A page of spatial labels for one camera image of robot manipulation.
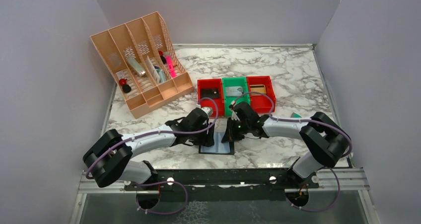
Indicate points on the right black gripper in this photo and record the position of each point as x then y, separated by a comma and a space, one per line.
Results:
230, 135

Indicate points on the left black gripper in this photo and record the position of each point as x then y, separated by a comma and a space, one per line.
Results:
207, 139

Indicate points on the black leather card holder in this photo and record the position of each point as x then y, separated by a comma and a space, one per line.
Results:
219, 147

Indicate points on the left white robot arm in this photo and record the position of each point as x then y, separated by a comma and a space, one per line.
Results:
110, 158

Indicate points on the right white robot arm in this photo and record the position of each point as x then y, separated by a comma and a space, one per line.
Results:
325, 140

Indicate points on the silver card in bin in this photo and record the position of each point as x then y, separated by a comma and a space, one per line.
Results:
234, 91

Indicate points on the gold card in bin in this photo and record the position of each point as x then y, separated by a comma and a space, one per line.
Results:
260, 88

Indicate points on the right red bin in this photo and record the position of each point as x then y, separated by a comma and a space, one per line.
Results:
263, 96

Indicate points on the red bin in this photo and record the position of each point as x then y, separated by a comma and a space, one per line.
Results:
263, 96
216, 104

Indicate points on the green bin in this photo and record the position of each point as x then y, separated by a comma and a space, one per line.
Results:
232, 81

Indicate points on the left red bin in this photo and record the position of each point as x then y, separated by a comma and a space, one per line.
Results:
216, 104

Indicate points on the teal eraser block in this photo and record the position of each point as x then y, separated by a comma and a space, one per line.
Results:
295, 115

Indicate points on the pink highlighter marker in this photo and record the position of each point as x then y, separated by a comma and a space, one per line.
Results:
170, 66

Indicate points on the white paper pad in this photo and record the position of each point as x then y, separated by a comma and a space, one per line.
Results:
152, 70

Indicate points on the red and black stamp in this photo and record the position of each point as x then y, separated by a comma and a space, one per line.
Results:
124, 85

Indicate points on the silver stapler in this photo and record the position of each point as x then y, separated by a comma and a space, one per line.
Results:
136, 66

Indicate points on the peach desk file organizer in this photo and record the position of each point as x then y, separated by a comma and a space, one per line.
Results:
142, 37

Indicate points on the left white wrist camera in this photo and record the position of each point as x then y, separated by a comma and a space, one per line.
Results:
208, 111

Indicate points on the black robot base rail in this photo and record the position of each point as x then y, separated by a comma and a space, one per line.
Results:
212, 185

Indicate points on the aluminium frame rail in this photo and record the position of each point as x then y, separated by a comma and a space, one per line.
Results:
347, 179

